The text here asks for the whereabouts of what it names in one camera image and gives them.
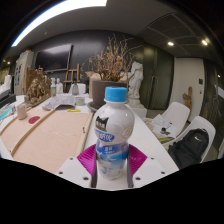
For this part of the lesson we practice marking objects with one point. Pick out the white plaster statue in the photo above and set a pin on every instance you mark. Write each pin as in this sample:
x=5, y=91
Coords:
x=136, y=83

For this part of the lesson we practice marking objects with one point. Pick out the ceiling light panel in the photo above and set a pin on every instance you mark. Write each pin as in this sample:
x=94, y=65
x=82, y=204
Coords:
x=56, y=11

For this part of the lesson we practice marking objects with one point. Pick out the flat round red coaster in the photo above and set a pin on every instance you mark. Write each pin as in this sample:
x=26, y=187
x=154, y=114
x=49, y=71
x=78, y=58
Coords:
x=34, y=119

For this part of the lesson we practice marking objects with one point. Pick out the white blue-capped drink bottle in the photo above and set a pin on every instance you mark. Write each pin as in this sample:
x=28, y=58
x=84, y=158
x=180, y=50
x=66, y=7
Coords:
x=113, y=133

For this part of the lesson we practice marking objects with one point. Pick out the black box stack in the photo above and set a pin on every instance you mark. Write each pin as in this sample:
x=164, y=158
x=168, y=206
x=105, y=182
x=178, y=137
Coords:
x=7, y=99

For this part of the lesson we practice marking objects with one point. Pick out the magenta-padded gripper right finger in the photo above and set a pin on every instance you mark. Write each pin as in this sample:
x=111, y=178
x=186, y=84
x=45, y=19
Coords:
x=150, y=170

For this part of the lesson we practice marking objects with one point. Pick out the wooden easel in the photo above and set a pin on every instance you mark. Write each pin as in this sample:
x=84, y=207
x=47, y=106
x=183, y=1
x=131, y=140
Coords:
x=71, y=76

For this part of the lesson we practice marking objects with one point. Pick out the black wall television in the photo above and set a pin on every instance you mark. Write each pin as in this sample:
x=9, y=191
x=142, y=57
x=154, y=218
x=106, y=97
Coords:
x=53, y=58

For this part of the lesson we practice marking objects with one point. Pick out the glass bottle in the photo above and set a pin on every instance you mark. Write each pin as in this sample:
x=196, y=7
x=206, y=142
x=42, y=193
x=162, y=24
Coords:
x=75, y=89

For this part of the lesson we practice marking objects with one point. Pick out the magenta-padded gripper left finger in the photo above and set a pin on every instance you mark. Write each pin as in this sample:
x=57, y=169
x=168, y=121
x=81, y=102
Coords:
x=71, y=170

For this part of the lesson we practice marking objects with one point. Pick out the small white bowl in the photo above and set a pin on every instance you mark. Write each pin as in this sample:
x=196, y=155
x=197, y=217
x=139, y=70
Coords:
x=80, y=100

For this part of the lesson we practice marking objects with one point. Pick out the white chair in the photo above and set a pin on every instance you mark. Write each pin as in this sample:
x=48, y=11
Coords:
x=178, y=115
x=203, y=122
x=81, y=88

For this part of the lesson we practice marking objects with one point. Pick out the black backpack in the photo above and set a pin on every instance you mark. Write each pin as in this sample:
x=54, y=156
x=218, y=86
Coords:
x=188, y=148

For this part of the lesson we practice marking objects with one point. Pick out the green-labelled spray bottle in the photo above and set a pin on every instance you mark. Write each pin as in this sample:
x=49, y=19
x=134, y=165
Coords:
x=53, y=89

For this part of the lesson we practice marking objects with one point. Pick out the wooden figure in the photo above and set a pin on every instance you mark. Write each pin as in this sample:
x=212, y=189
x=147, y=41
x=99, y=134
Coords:
x=187, y=99

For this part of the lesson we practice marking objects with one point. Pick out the cardboard box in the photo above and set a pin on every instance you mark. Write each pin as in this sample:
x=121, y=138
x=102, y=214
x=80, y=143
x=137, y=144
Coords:
x=90, y=83

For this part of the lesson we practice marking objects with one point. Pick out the loose papers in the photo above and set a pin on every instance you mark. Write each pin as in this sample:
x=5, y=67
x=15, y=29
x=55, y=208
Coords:
x=161, y=126

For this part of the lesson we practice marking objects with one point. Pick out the white cabinet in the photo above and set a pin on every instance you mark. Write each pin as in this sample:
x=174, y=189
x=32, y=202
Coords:
x=23, y=71

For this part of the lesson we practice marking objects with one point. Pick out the white cup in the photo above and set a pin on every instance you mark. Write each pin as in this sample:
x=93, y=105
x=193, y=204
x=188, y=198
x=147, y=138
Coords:
x=22, y=111

